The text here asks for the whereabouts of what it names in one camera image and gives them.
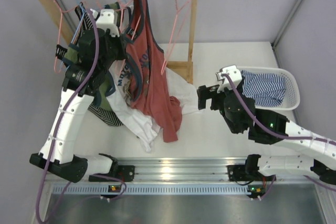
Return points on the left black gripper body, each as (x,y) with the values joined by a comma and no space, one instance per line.
(115,46)

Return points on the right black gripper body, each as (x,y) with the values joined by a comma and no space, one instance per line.
(217,98)

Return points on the red tank top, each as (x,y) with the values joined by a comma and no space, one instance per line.
(148,87)

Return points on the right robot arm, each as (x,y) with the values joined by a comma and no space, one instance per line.
(315,154)

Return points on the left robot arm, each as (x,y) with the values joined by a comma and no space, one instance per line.
(57,154)

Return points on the black white striped tank top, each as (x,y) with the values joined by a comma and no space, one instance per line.
(105,115)

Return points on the green tank top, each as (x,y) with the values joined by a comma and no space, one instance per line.
(86,99)

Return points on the white motorcycle print tank top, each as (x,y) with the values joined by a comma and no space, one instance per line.
(144,126)

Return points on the blue white striped garment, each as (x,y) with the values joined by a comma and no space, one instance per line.
(267,89)

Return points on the white plastic laundry basket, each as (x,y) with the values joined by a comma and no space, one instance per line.
(292,95)

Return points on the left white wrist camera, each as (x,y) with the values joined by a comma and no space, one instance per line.
(107,19)

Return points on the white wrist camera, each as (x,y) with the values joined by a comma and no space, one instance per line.
(107,19)
(226,75)

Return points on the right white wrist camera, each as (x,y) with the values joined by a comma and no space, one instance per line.
(226,75)

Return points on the blue wire hanger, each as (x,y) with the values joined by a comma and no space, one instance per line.
(81,21)

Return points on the aluminium mounting rail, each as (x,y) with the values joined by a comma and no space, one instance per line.
(223,176)

